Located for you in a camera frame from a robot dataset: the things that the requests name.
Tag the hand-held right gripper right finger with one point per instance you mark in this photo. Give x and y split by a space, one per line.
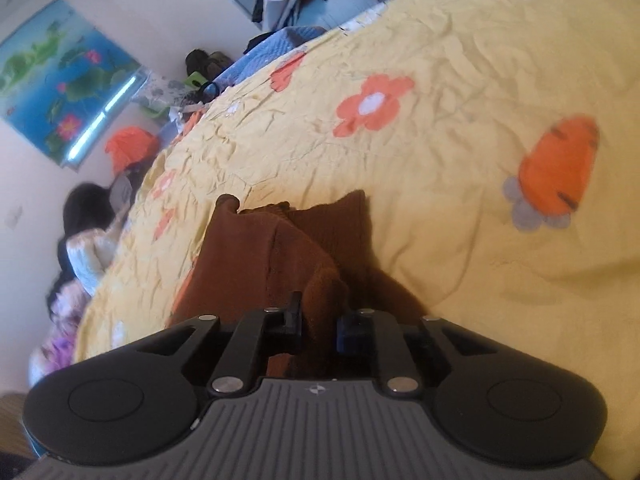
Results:
345 335

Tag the pale blue bundle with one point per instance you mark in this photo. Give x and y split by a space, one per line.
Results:
350 2

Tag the dark pair of shoes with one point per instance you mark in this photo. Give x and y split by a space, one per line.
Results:
207 62

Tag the yellow flower print blanket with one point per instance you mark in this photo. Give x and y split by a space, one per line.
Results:
425 185

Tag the blue quilted sheet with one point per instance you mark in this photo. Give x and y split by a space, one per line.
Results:
270 50

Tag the floral patterned cloth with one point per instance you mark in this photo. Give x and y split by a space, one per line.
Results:
165 95

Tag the lotus wall poster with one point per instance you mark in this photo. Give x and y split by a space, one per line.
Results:
55 75

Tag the orange bag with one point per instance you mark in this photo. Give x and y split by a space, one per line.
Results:
131 147

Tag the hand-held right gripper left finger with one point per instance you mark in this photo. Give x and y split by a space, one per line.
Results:
295 325

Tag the green plastic item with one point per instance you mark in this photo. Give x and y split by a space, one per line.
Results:
195 81

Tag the brown knit garment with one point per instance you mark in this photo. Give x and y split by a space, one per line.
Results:
300 250

